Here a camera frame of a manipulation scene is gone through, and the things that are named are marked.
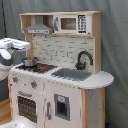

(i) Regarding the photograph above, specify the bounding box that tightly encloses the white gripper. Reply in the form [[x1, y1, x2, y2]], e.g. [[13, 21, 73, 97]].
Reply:
[[7, 38, 32, 52]]

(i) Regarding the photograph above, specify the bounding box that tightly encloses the white toy microwave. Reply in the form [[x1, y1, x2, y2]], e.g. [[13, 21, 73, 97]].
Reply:
[[54, 14, 92, 34]]

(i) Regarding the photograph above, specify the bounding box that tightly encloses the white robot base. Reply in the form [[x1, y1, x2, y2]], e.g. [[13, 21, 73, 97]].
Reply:
[[0, 116, 35, 128]]

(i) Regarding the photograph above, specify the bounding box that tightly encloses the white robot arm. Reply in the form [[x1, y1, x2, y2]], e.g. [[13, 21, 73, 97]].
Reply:
[[0, 38, 31, 81]]

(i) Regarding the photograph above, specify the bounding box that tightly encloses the wooden toy kitchen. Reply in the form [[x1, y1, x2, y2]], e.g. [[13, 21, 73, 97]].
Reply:
[[9, 11, 114, 128]]

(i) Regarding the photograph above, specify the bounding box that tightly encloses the silver toy pot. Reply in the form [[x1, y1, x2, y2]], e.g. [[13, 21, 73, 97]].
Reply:
[[22, 57, 39, 67]]

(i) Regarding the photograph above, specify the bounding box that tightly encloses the grey range hood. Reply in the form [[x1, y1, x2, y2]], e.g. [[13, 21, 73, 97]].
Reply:
[[24, 15, 53, 34]]

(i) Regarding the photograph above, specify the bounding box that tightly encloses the left red stove knob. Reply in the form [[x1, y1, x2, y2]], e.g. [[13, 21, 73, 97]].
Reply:
[[13, 77, 18, 83]]

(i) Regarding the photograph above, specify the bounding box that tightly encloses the red stove knob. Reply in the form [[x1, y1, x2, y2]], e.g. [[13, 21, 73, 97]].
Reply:
[[31, 81, 37, 88], [13, 77, 18, 83]]

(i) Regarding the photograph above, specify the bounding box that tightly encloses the black toy stovetop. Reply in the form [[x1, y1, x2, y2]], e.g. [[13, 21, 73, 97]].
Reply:
[[18, 63, 55, 73]]

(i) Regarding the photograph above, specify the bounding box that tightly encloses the right red stove knob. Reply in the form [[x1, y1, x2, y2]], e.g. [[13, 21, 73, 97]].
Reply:
[[31, 81, 37, 88]]

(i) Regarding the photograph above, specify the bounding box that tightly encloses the toy oven door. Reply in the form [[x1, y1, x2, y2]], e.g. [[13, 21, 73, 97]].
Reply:
[[11, 86, 44, 128]]

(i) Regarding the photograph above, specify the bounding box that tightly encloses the black toy faucet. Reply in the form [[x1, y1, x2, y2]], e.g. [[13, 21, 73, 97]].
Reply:
[[75, 51, 93, 70]]

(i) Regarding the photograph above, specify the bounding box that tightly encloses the grey toy sink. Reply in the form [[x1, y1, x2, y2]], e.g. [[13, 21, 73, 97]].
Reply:
[[52, 68, 92, 81]]

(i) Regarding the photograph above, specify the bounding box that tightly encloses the white cabinet door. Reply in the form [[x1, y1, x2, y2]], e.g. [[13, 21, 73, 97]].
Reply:
[[45, 82, 82, 128]]

